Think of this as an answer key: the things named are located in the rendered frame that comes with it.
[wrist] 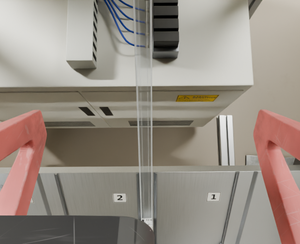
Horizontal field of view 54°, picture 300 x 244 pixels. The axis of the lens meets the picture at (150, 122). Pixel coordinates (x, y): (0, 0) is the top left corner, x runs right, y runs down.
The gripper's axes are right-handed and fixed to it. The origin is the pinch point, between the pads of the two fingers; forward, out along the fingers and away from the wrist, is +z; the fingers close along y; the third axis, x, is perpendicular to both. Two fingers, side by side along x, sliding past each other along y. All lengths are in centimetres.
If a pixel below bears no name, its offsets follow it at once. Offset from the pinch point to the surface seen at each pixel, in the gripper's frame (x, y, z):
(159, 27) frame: 9.5, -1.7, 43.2
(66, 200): 20.2, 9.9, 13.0
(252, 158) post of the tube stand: 72, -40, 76
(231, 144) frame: 48, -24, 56
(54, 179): 16.8, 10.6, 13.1
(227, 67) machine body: 17.7, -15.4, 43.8
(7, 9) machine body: 9, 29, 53
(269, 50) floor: 40, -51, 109
